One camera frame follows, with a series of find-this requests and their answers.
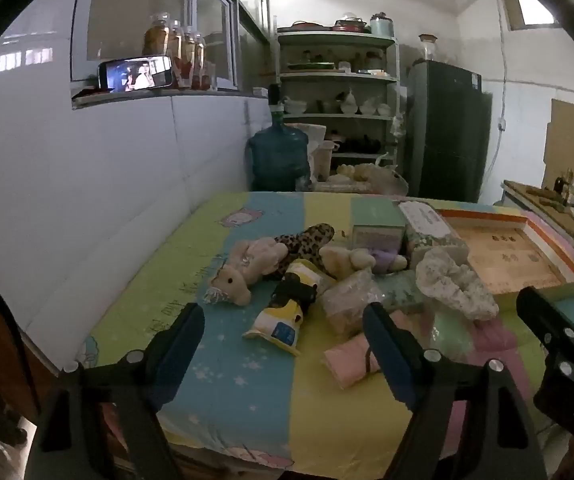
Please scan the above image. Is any white shelf with dishes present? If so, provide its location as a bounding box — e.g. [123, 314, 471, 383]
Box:
[273, 30, 400, 173]

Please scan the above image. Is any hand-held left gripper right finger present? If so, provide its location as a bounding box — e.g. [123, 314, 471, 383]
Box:
[362, 301, 548, 480]

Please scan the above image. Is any orange rimmed cardboard storage box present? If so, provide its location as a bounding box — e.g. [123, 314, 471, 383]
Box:
[437, 208, 574, 297]

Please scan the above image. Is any patterned white package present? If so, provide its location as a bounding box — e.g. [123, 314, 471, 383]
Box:
[398, 201, 468, 261]

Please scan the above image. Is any red cooking pot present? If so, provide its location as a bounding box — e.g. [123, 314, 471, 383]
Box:
[333, 12, 370, 34]

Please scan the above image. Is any beige and purple plush bear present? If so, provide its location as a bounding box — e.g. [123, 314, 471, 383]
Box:
[318, 245, 409, 278]

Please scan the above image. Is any dark green refrigerator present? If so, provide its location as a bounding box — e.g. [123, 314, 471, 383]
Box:
[407, 60, 493, 204]

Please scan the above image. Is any glass bottle with red contents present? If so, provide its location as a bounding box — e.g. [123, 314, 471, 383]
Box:
[191, 32, 209, 90]
[168, 21, 186, 88]

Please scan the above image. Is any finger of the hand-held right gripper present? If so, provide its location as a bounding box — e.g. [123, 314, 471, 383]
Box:
[516, 286, 574, 358]

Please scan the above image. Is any light green floral cloth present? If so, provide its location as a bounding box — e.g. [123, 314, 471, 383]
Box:
[382, 280, 434, 312]

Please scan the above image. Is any wooden side table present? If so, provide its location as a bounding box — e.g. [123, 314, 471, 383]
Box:
[501, 179, 574, 253]

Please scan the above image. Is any large amber glass jar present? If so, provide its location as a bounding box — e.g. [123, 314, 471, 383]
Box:
[143, 14, 173, 57]

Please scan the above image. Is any high wall window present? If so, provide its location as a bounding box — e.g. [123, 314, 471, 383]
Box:
[510, 0, 556, 29]

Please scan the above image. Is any smartphone with lit screen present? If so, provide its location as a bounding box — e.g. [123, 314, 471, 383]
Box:
[98, 55, 174, 93]

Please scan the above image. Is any pink towel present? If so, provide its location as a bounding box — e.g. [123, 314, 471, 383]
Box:
[471, 319, 519, 353]

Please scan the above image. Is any leopard print plush toy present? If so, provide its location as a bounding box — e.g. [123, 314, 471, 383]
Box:
[273, 223, 335, 281]

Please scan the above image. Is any clear plastic bag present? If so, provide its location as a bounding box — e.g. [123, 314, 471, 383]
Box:
[319, 269, 388, 336]

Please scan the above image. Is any blue water jug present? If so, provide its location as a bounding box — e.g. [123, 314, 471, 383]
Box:
[246, 85, 312, 192]

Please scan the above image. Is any white plastic bucket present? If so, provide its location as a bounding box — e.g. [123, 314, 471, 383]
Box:
[312, 141, 339, 182]

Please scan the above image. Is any plastic bag of potatoes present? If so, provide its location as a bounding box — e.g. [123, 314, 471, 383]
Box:
[327, 162, 409, 196]

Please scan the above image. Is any interior glass window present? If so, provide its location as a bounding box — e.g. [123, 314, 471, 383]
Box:
[71, 0, 242, 97]

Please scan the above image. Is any clear packaged pastel cloth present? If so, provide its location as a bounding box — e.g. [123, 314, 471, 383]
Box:
[414, 310, 475, 363]

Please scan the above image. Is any green cardboard box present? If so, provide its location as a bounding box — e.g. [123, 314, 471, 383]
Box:
[352, 195, 407, 253]

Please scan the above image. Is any light blue pot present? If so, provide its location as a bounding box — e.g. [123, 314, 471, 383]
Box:
[369, 12, 396, 38]

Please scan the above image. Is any pink plush horse toy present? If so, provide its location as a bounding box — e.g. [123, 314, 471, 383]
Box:
[203, 236, 290, 307]

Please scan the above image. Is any glass jar with brown lid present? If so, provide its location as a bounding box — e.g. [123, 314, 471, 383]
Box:
[418, 34, 441, 63]

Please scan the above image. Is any white floral cloth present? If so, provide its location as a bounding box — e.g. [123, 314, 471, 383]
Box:
[415, 249, 499, 321]

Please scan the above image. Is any pink cloth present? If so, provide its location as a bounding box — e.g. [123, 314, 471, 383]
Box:
[323, 335, 383, 389]

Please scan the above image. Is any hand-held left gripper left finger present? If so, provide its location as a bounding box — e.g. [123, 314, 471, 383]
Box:
[27, 302, 207, 480]

